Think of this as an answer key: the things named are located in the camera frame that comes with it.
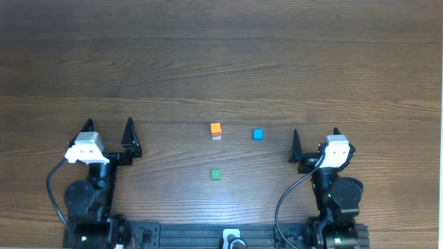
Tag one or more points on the orange cube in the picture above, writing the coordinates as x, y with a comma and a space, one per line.
215, 128

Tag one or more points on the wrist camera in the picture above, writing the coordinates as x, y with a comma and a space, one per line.
335, 150
86, 147

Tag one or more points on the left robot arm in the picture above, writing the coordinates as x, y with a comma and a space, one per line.
79, 198

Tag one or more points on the blue cube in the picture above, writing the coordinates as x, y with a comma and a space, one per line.
257, 133

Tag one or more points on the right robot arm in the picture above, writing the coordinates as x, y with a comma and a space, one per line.
342, 197

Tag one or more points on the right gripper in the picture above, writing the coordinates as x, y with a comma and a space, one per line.
306, 162

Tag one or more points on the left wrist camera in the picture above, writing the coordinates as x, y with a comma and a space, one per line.
86, 147

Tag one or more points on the mounting rail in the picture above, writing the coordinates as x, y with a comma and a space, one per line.
194, 237

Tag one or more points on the green cube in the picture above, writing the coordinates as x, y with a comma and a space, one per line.
216, 174

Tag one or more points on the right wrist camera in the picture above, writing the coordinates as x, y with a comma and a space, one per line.
335, 150

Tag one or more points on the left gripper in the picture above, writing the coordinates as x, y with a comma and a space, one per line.
119, 159

